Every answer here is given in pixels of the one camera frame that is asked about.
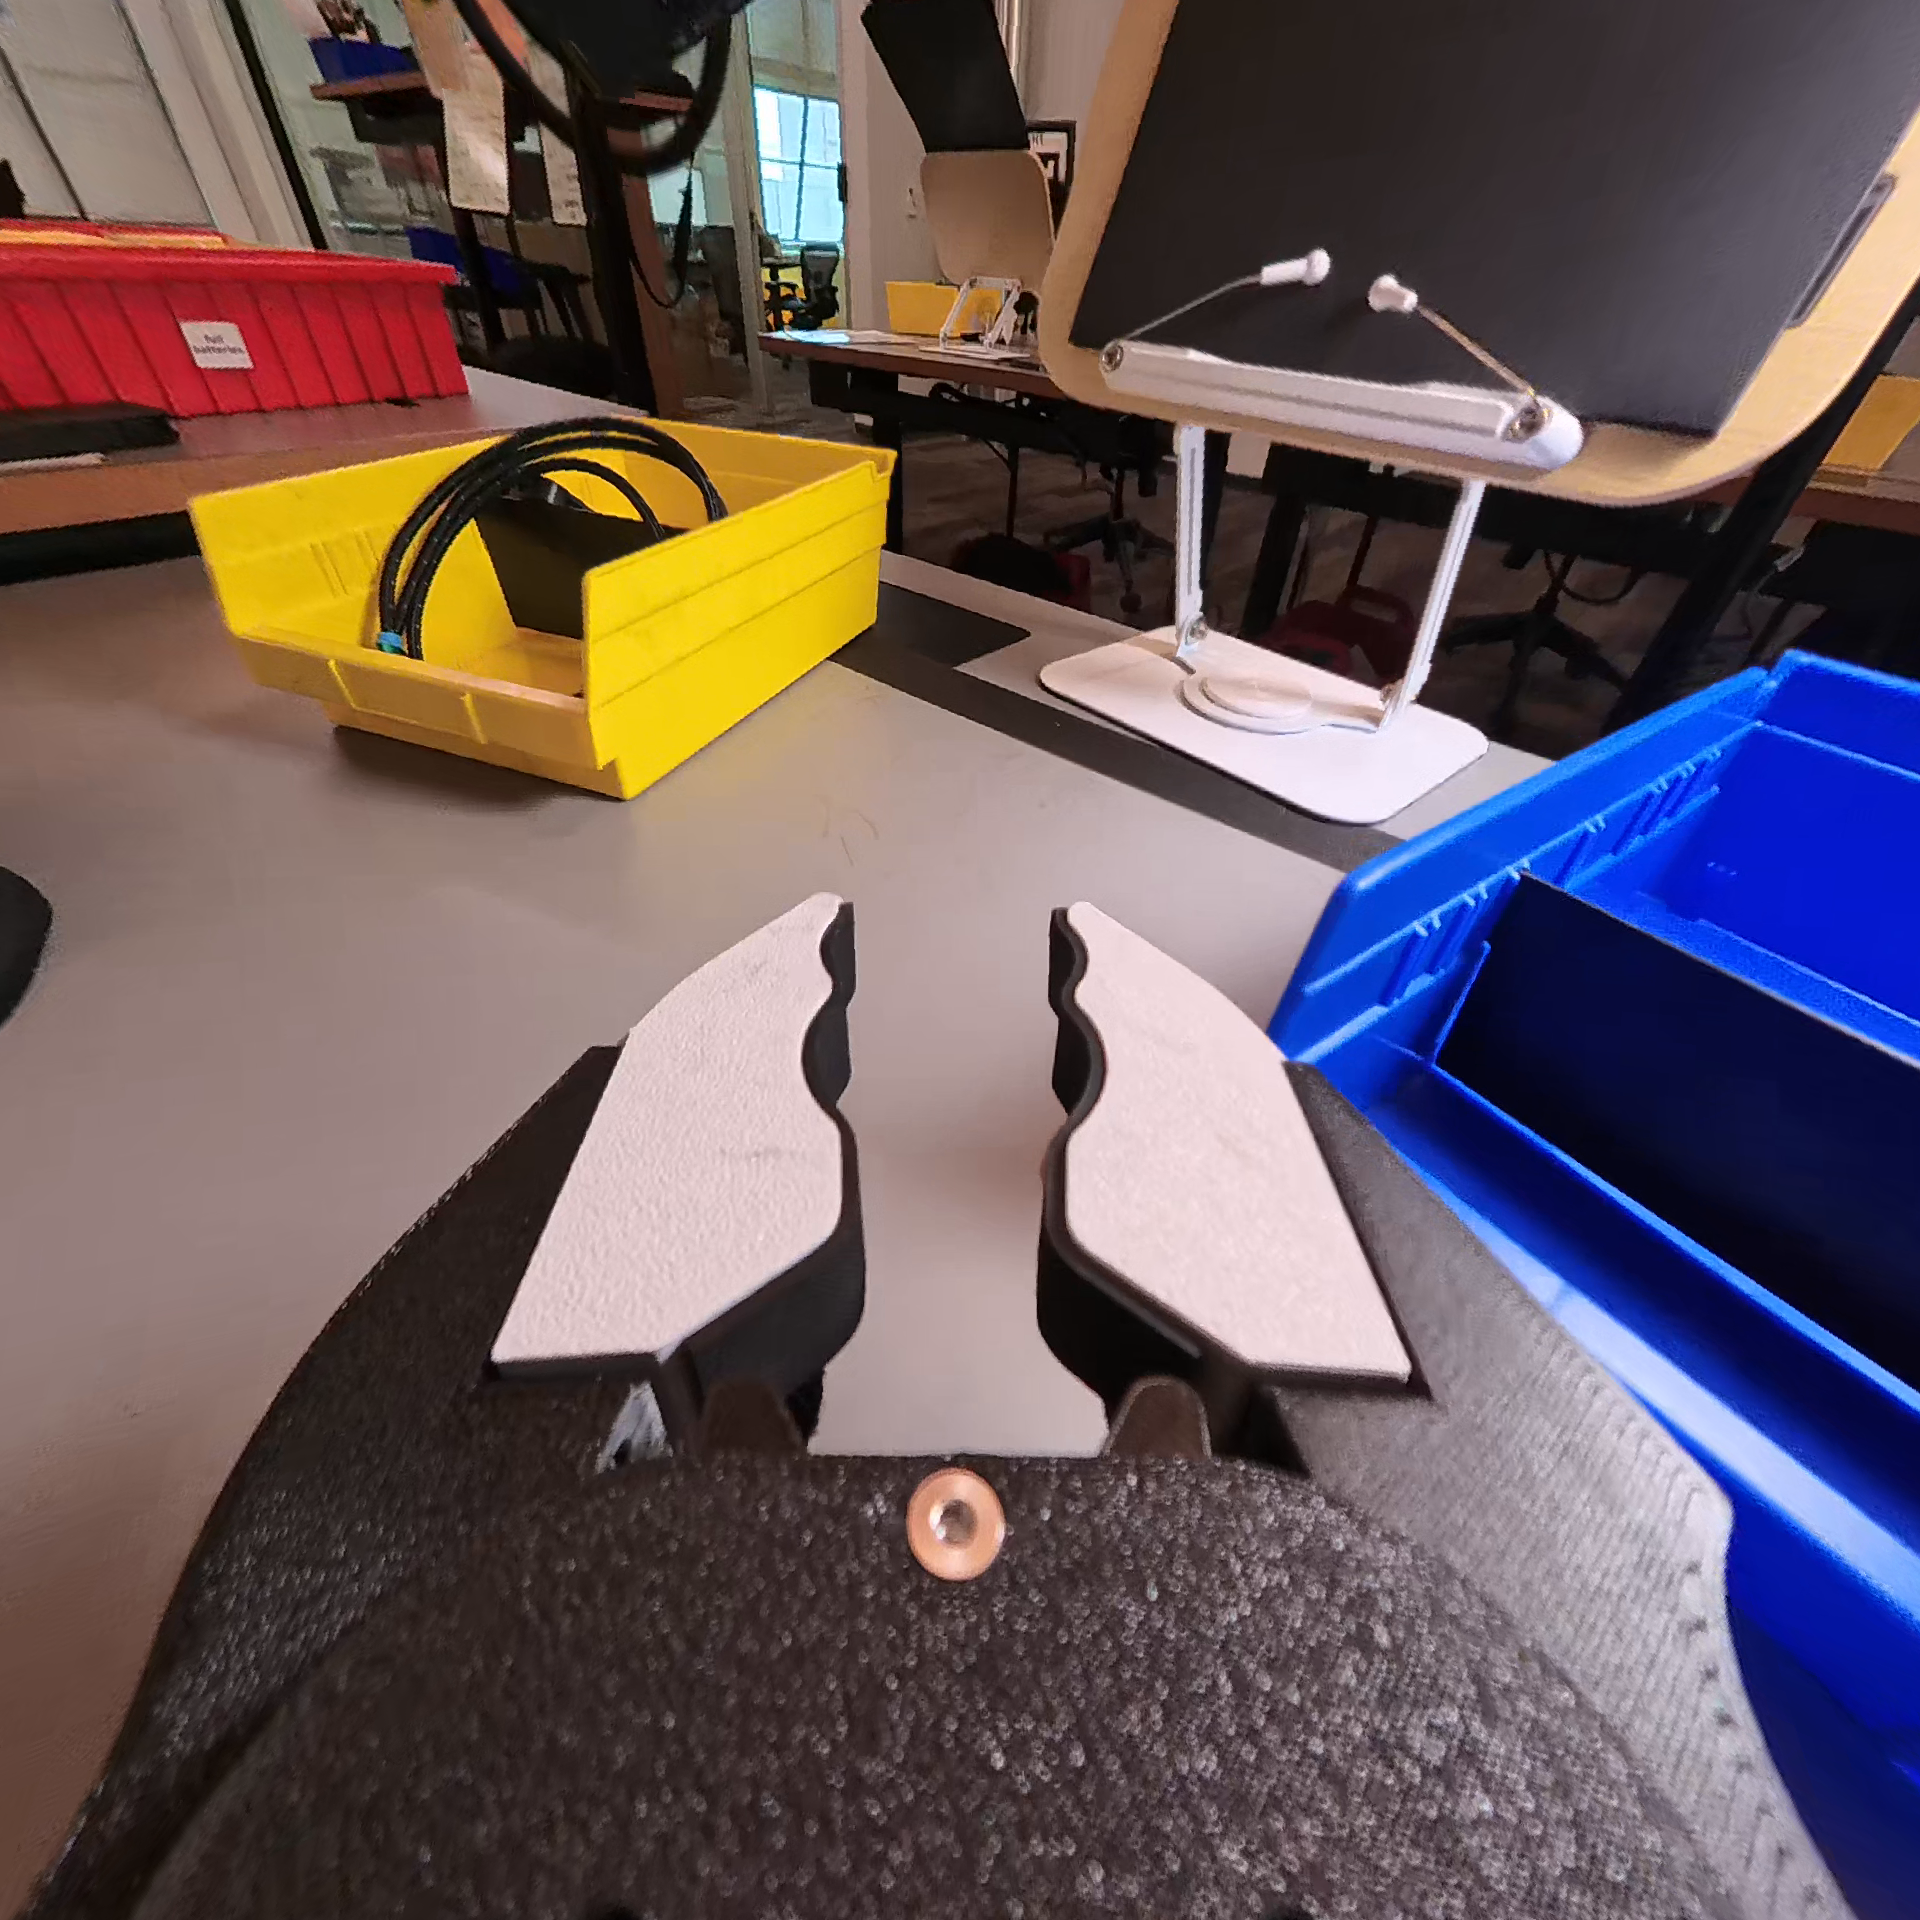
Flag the blue plastic bin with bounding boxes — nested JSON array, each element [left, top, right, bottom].
[[1265, 654, 1920, 1920]]

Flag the red shopping basket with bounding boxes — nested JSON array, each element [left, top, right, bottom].
[[1273, 599, 1415, 677]]

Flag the wooden desk with black legs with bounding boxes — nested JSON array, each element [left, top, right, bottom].
[[756, 330, 1189, 560]]

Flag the wood-framed black tablet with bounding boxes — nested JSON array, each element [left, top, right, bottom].
[[1038, 0, 1920, 503], [857, 0, 1073, 292]]

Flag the grey table with wood edge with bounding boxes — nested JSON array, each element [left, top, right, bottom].
[[0, 367, 646, 590]]

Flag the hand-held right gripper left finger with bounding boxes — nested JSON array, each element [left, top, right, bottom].
[[493, 896, 869, 1450]]

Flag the black and yellow office chair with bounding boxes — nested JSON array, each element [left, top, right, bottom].
[[759, 244, 845, 335]]

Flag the blue-flecked cable with green plugs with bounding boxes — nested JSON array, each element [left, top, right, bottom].
[[373, 427, 709, 663]]

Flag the red plastic bin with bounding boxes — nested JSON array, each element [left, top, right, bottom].
[[0, 215, 471, 417]]

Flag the black equipment stand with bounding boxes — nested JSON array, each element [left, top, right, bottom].
[[450, 0, 752, 414]]

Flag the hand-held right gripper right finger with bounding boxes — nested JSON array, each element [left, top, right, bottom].
[[1038, 906, 1415, 1450]]

